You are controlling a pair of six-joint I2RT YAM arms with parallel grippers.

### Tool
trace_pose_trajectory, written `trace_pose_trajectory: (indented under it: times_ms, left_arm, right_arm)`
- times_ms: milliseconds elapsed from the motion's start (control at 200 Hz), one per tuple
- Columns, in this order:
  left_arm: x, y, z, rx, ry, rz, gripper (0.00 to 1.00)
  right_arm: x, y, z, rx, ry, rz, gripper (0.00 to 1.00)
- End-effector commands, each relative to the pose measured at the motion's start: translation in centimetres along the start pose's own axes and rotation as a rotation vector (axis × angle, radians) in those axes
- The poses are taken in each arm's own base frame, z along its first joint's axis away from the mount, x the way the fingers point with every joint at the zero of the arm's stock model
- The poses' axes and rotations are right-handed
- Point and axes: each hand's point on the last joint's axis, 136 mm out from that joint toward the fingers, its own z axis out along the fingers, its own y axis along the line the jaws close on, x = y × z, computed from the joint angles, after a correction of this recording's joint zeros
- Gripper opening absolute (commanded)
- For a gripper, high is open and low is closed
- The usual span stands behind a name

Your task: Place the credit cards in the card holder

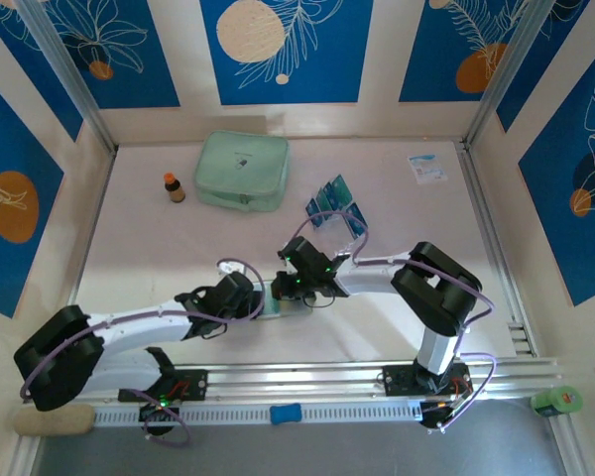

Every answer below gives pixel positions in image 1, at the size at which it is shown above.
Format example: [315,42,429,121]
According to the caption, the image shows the black electronics board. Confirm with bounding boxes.
[419,381,475,430]
[138,400,180,423]

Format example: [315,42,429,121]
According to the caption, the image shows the aluminium front rail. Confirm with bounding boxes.
[22,355,565,406]

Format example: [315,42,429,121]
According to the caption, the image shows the blue packets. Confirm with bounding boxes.
[304,173,371,253]

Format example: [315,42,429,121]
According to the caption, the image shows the beige foam block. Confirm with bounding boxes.
[13,404,96,437]

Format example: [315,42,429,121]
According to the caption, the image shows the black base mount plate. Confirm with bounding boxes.
[117,369,208,403]
[382,364,472,398]

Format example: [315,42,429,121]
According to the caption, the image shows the mint green zip pouch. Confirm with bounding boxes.
[192,130,292,213]

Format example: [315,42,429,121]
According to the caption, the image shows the white blue sachet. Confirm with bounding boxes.
[408,153,449,185]

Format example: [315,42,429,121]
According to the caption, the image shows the brown bottle orange cap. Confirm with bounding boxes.
[163,173,187,204]

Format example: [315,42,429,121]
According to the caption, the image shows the aluminium corner post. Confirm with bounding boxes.
[15,0,119,154]
[463,0,562,146]

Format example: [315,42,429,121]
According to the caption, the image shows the blue floral wall panel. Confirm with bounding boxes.
[495,0,595,133]
[0,68,65,319]
[518,47,595,307]
[44,0,181,110]
[399,0,544,104]
[199,0,375,106]
[0,0,84,144]

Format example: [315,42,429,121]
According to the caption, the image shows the white slotted cable duct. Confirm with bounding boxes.
[92,400,425,427]

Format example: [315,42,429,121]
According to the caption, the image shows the blue credit card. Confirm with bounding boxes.
[319,181,343,207]
[305,197,329,228]
[345,201,369,235]

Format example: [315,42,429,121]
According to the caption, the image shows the blue clip on rail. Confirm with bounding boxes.
[270,404,303,426]

